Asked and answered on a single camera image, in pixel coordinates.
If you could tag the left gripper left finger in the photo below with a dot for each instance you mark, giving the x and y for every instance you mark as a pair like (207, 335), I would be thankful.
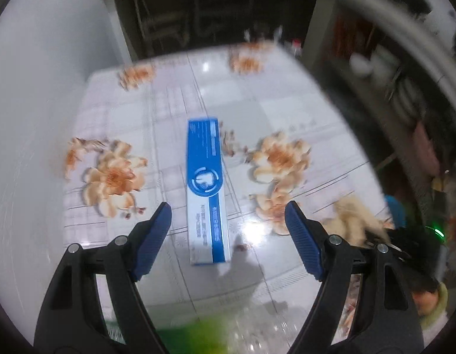
(93, 305)

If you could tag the brown paper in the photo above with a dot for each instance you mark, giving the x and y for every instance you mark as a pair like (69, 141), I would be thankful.
(355, 223)

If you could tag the green plastic drink bottle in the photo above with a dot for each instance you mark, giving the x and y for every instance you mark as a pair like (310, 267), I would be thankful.
(249, 327)

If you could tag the blue white toothpaste box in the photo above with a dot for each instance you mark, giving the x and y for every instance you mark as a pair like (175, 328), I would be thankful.
(207, 223)

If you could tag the blue plastic trash basket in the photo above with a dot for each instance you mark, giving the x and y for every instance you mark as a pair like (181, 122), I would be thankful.
(397, 211)

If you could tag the floral tablecloth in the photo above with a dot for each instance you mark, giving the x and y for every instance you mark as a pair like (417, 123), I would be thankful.
(226, 150)

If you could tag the cooking oil bottle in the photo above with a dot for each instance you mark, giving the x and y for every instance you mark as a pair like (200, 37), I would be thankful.
(296, 48)

